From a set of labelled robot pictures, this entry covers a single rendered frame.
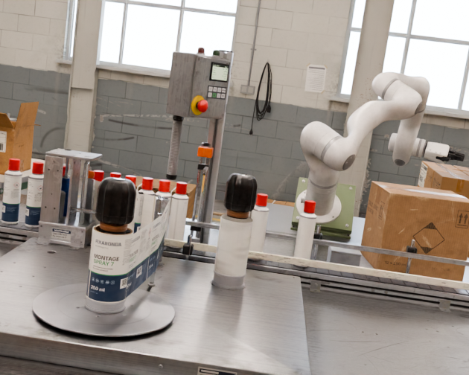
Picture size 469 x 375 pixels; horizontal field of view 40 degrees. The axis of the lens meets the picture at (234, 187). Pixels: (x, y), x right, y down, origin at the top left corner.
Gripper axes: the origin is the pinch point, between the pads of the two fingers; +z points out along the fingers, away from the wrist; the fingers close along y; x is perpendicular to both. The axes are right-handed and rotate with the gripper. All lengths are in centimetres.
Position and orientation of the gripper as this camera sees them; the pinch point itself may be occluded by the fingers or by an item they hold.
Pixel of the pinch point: (459, 156)
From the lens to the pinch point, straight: 311.4
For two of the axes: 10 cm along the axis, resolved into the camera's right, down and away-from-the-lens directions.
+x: 0.2, -8.1, -5.9
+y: -3.8, 5.4, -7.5
